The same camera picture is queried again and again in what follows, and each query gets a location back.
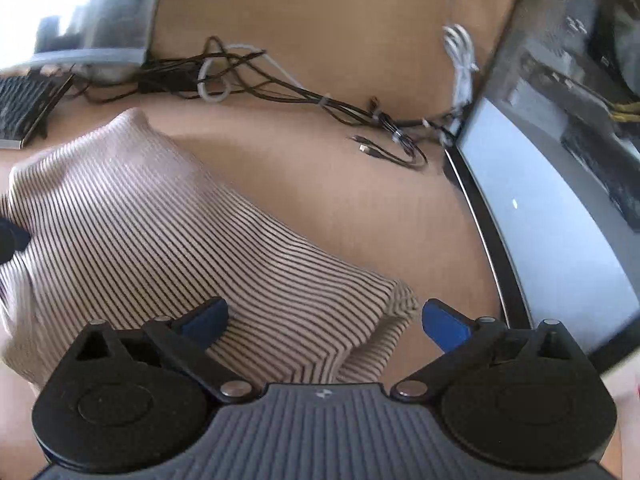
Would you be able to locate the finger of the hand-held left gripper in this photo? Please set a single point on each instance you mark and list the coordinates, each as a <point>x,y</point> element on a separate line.
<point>12,241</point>

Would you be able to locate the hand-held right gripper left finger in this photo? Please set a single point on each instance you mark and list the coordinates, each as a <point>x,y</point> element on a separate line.
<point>205,322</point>

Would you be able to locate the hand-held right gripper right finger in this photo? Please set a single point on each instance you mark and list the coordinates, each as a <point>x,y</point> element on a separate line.
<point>445,324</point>

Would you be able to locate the beige striped sweater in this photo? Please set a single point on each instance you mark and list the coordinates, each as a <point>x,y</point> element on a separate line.
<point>150,235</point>

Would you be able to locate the black keyboard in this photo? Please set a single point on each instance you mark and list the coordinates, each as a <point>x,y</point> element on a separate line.
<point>22,110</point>

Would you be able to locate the white box with red print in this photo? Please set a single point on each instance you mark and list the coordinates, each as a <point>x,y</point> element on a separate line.
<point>627,385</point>

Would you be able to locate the black computer monitor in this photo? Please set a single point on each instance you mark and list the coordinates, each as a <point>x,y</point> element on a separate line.
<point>85,10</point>

